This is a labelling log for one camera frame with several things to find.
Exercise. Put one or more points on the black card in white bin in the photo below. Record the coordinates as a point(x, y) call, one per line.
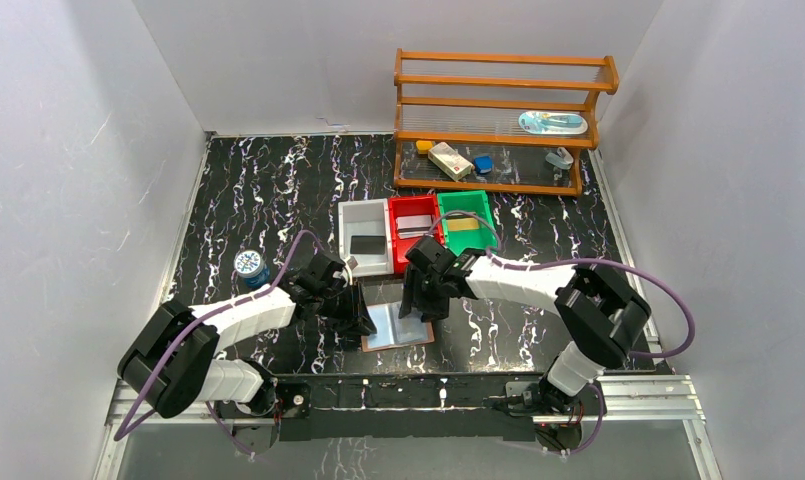
point(372, 245)

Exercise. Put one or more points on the red plastic bin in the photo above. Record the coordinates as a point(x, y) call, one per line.
point(404, 206)

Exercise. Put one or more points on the wooden orange shelf rack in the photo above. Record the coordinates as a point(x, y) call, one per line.
point(472, 102)

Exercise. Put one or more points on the teal packaged tool on shelf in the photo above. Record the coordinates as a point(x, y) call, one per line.
point(552, 123)

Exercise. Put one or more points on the white plastic bin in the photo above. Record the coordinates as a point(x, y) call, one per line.
point(365, 217)

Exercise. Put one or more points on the small blue block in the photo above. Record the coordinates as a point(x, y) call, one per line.
point(483, 164)

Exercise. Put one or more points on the green plastic bin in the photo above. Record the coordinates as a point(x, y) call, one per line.
point(473, 204)

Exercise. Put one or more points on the blue patterned can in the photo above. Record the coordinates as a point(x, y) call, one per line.
point(251, 268)

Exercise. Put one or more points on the gold card in green bin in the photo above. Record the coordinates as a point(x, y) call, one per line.
point(460, 223)

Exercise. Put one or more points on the brown leather card holder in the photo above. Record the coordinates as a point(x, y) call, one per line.
point(393, 331)

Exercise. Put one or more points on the small yellow block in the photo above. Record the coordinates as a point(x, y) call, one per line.
point(423, 146)

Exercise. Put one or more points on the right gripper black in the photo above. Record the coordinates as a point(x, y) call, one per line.
point(431, 310)

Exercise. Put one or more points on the white cardboard box on shelf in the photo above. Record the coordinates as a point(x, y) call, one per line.
point(450, 161)

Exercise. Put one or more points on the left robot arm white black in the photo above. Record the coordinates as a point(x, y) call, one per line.
point(174, 361)

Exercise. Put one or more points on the white card in red bin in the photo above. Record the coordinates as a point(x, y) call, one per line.
point(412, 226)

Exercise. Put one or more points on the black metal base frame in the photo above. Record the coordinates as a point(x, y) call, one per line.
point(512, 406)

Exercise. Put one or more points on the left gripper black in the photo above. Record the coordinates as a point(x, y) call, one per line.
point(348, 303)

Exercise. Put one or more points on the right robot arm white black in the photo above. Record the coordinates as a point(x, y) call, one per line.
point(601, 311)

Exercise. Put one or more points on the light blue tape dispenser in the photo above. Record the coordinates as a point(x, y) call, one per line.
point(560, 158)

